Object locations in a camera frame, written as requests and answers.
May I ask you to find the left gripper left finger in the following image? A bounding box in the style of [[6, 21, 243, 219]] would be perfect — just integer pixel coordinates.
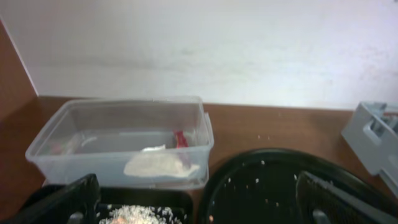
[[1, 174, 101, 224]]

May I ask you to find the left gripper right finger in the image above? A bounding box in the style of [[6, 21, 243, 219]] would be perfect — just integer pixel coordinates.
[[295, 171, 397, 224]]

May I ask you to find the white napkin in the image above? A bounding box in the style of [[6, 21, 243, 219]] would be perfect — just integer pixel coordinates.
[[124, 145, 201, 178]]

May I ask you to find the red snack wrapper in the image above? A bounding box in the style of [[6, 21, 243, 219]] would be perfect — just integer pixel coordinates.
[[174, 131, 191, 168]]

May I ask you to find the grey dishwasher rack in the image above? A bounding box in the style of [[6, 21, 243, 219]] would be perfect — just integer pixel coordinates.
[[341, 101, 397, 195]]

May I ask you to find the rice and peanut shell pile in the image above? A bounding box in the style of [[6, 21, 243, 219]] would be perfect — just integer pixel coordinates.
[[99, 205, 187, 224]]

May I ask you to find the round black serving tray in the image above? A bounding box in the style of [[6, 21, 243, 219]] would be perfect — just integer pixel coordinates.
[[197, 149, 397, 224]]

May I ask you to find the clear plastic bin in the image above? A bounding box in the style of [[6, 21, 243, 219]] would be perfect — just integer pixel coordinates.
[[25, 96, 214, 190]]

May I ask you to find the black rectangular tray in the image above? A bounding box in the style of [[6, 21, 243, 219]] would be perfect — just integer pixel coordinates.
[[20, 184, 194, 224]]

